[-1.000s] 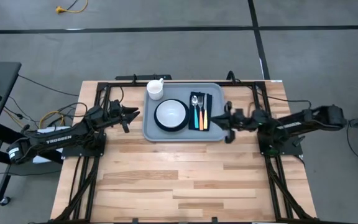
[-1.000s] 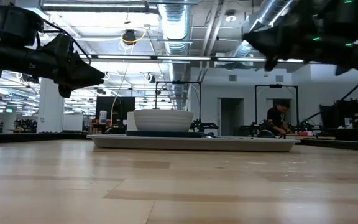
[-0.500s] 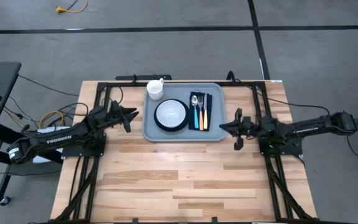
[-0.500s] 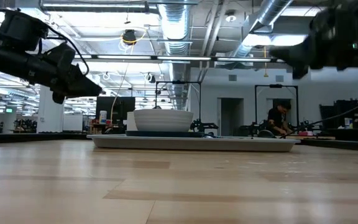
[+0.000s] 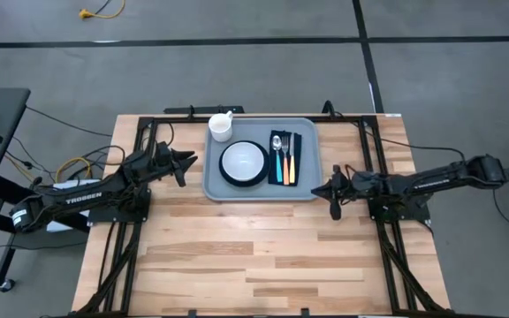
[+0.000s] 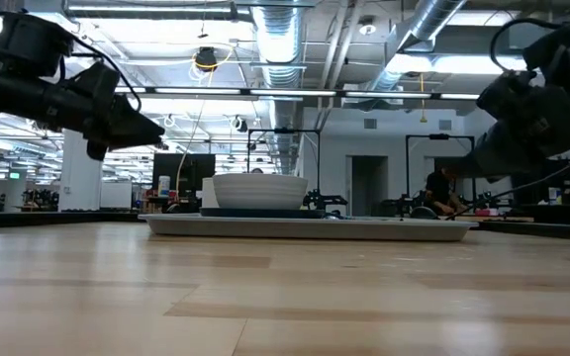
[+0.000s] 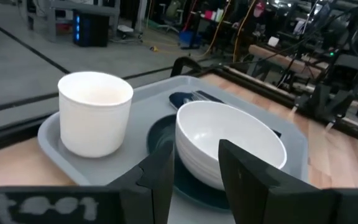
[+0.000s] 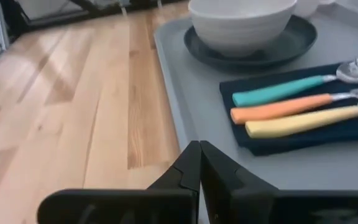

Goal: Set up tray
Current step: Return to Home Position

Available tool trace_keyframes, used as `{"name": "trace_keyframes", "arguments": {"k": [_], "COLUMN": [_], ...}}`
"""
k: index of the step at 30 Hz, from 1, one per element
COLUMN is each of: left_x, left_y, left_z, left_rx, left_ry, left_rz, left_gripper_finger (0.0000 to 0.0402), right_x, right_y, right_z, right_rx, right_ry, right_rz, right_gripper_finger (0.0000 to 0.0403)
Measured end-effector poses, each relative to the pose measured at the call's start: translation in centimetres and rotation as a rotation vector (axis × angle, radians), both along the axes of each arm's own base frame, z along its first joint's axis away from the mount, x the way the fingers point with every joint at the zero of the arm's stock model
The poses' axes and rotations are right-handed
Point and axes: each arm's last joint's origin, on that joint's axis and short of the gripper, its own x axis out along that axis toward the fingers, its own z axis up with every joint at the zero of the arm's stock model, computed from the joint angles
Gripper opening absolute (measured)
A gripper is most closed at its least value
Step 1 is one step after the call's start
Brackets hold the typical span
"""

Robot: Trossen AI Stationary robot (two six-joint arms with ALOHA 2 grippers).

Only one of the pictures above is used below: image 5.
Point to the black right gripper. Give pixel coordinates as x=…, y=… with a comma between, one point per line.
x=354, y=187

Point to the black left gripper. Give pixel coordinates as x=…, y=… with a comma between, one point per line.
x=166, y=161

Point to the dark teal plate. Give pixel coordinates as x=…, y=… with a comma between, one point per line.
x=223, y=172

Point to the navy cloth napkin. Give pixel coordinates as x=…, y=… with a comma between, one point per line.
x=298, y=154

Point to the white mug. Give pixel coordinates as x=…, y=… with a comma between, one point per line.
x=220, y=128

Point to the white bowl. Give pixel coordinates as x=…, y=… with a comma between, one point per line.
x=243, y=161

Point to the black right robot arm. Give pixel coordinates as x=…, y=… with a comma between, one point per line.
x=435, y=181

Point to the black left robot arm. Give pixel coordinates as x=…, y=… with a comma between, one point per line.
x=82, y=199

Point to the grey plastic tray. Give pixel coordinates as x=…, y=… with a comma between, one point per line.
x=307, y=146

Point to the white paper sheet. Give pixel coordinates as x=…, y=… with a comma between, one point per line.
x=66, y=225

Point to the black side desk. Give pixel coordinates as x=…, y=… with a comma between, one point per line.
x=2, y=115

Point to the black metal table frame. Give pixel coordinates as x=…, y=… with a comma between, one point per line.
x=170, y=119

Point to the black mount bar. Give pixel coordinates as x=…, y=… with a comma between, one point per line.
x=210, y=109

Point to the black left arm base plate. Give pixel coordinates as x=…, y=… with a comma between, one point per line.
x=117, y=216

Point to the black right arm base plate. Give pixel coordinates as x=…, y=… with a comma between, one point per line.
x=413, y=214

